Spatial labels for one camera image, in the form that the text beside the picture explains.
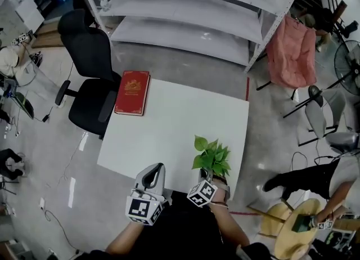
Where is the pink folding armchair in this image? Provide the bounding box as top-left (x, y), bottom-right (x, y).
top-left (255, 14), bottom-right (318, 101)

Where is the black standing fan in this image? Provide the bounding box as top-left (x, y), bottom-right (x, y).
top-left (326, 39), bottom-right (360, 96)

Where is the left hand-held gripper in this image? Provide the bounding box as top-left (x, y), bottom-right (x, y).
top-left (125, 163), bottom-right (166, 226)

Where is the round wooden side table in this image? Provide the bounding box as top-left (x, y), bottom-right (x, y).
top-left (274, 198), bottom-right (324, 260)

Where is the black office chair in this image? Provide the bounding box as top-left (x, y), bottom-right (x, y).
top-left (55, 8), bottom-right (122, 141)

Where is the white metal shelving unit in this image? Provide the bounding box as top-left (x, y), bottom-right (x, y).
top-left (75, 0), bottom-right (314, 74)

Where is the light wooden stool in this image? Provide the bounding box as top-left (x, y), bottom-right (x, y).
top-left (246, 201), bottom-right (295, 239)

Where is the green potted plant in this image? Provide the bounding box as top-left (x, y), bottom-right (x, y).
top-left (192, 135), bottom-right (232, 185)

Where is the dark green box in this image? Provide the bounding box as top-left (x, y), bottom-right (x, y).
top-left (291, 214), bottom-right (316, 233)

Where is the person's black clothing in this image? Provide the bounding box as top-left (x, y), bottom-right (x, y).
top-left (88, 190), bottom-right (272, 260)

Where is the person's right forearm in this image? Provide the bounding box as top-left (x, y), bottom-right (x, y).
top-left (209, 190), bottom-right (250, 250)

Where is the red hardcover book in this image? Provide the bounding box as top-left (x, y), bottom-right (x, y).
top-left (114, 70), bottom-right (151, 117)

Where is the person's left forearm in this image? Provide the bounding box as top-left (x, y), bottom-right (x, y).
top-left (105, 222), bottom-right (147, 255)

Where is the black round device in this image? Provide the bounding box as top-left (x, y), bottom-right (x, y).
top-left (28, 52), bottom-right (43, 65)

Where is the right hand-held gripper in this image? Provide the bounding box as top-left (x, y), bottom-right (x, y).
top-left (187, 168), bottom-right (231, 208)

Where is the grey folding chair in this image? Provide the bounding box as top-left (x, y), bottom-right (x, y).
top-left (326, 132), bottom-right (360, 154)
top-left (282, 86), bottom-right (347, 147)

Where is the brown wooden post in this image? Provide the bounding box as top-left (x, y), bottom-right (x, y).
top-left (331, 0), bottom-right (348, 25)

